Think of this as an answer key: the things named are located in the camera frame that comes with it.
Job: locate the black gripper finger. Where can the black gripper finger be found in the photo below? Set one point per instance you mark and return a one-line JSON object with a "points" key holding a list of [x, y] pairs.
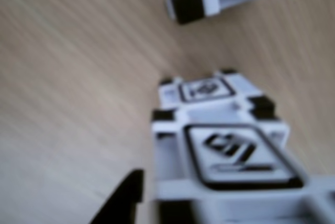
{"points": [[123, 200]]}

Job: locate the white cube with diamond symbol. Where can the white cube with diamond symbol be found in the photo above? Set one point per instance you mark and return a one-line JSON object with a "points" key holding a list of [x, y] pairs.
{"points": [[230, 156]]}

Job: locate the white cube with zigzag symbol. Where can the white cube with zigzag symbol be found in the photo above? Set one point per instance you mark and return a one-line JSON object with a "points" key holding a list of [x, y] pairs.
{"points": [[201, 89]]}

